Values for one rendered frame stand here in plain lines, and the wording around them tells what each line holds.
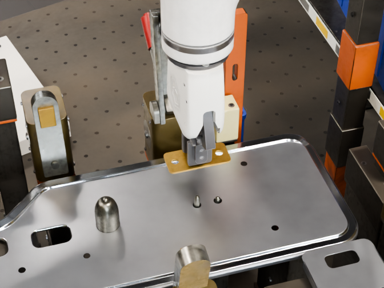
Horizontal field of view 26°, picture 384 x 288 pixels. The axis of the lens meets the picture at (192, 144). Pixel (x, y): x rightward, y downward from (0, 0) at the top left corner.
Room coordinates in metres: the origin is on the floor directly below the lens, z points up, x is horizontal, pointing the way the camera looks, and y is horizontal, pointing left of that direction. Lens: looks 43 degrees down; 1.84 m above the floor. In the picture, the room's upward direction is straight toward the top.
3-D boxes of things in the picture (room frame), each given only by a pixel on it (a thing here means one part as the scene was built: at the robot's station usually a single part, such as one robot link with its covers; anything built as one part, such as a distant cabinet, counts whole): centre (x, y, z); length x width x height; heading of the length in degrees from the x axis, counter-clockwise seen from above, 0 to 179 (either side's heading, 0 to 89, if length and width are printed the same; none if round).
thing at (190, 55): (0.79, -0.01, 1.28); 0.09 x 0.08 x 0.03; 16
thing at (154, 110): (0.92, 0.05, 1.06); 0.03 x 0.01 x 0.03; 16
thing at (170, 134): (0.96, 0.04, 0.87); 0.10 x 0.07 x 0.35; 16
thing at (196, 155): (0.77, -0.01, 1.13); 0.03 x 0.03 x 0.07; 16
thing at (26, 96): (0.94, 0.22, 0.88); 0.11 x 0.07 x 0.37; 16
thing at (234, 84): (0.97, -0.06, 0.95); 0.03 x 0.01 x 0.50; 106
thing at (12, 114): (0.93, 0.28, 0.91); 0.07 x 0.05 x 0.42; 16
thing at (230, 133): (0.93, -0.05, 0.88); 0.04 x 0.04 x 0.37; 16
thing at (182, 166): (0.79, -0.01, 1.10); 0.08 x 0.04 x 0.01; 106
